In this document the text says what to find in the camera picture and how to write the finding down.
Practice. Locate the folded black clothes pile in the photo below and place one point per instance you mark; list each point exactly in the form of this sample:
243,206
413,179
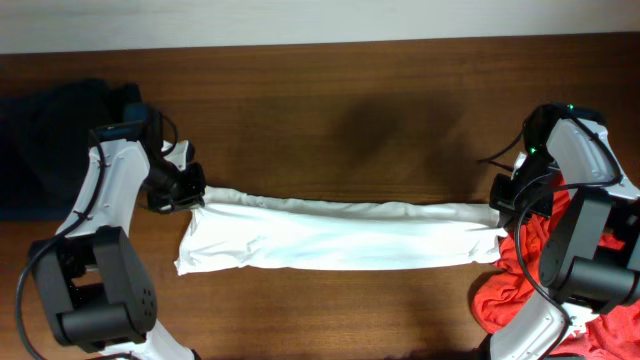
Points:
45,144

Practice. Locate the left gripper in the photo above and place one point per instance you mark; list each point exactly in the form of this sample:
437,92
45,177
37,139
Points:
191,198

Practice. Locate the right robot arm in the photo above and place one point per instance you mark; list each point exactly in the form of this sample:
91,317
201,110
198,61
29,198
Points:
575,141

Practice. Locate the red mesh shirt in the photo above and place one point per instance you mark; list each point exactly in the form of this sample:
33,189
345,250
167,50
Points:
588,267

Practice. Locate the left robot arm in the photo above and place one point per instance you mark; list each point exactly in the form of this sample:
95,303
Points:
95,291

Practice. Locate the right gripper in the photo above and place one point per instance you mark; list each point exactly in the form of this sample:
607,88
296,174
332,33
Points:
501,199

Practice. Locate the white printed t-shirt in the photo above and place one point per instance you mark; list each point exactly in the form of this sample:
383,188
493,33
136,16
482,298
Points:
235,229

